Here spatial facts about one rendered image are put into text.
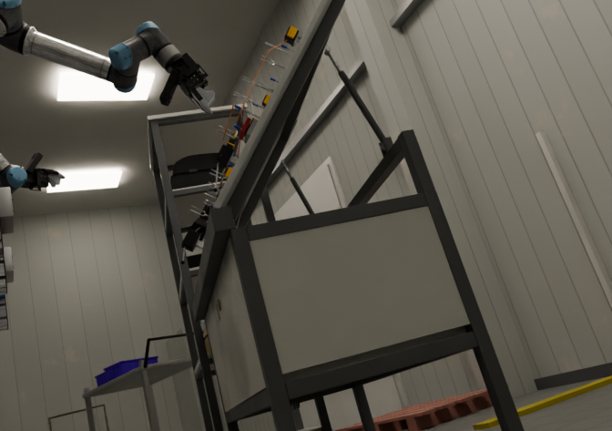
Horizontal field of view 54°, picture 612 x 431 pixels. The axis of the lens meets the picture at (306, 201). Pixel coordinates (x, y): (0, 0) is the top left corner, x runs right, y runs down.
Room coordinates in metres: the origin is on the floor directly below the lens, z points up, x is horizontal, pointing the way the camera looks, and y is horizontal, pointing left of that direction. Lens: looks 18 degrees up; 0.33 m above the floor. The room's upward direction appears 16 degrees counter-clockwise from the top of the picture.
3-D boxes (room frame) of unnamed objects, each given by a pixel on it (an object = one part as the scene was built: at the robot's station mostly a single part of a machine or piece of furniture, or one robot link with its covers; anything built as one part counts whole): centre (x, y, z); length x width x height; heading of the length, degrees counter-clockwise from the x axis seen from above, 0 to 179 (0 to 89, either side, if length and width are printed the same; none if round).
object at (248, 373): (1.76, 0.30, 0.60); 0.55 x 0.03 x 0.39; 18
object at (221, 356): (2.28, 0.46, 0.60); 0.55 x 0.02 x 0.39; 18
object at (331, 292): (2.11, 0.09, 0.60); 1.17 x 0.58 x 0.40; 18
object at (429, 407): (4.88, -0.37, 0.06); 1.22 x 0.86 x 0.11; 30
